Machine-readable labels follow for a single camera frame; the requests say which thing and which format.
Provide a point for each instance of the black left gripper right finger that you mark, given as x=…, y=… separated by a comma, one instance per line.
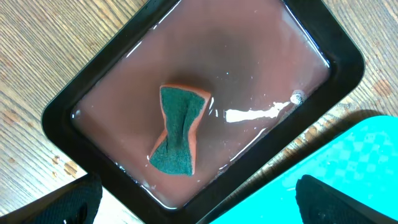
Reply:
x=320, y=203

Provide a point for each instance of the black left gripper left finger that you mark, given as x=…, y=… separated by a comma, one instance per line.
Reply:
x=77, y=202

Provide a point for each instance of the teal plastic tray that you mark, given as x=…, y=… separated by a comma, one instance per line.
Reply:
x=361, y=162

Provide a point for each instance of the black tray with red water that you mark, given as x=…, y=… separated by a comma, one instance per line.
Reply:
x=272, y=68

